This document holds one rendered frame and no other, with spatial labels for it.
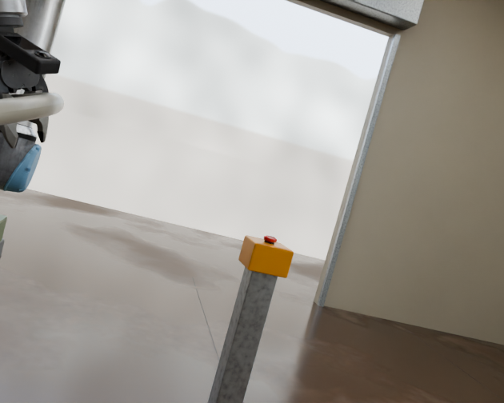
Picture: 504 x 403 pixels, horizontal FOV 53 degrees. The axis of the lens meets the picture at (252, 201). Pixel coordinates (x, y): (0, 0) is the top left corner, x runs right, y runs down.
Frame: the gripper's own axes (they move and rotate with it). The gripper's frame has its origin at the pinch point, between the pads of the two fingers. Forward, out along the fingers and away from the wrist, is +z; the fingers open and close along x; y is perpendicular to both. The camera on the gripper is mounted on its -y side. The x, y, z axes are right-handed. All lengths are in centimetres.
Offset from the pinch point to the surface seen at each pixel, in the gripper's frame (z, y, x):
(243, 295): 54, -6, -54
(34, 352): 133, 157, -91
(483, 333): 331, -21, -557
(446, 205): 167, 23, -546
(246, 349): 68, -8, -51
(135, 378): 152, 110, -116
